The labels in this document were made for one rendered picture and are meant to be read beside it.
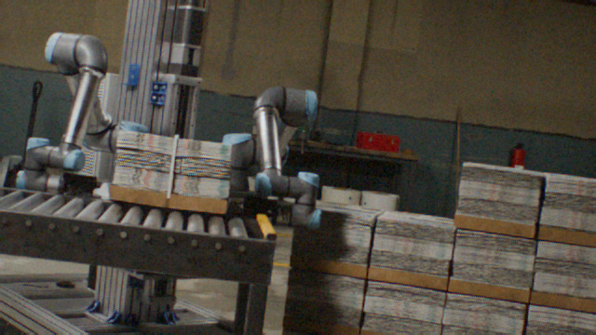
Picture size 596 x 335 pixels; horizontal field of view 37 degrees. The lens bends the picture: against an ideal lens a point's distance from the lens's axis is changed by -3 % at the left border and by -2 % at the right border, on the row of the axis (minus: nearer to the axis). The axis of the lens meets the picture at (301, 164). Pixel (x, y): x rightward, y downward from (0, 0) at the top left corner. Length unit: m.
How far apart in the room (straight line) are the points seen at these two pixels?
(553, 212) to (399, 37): 6.98
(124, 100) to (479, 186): 1.50
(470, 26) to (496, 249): 7.17
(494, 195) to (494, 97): 7.12
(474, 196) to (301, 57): 6.79
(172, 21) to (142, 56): 0.18
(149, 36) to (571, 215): 1.76
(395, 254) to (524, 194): 0.50
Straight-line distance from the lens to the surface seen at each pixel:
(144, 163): 2.94
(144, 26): 3.72
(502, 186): 3.23
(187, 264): 2.50
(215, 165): 2.92
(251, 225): 2.99
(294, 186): 3.12
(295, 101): 3.36
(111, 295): 3.82
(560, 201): 3.24
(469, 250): 3.25
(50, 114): 9.94
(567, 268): 3.27
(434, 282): 3.26
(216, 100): 9.81
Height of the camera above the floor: 1.15
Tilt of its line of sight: 3 degrees down
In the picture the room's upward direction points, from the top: 7 degrees clockwise
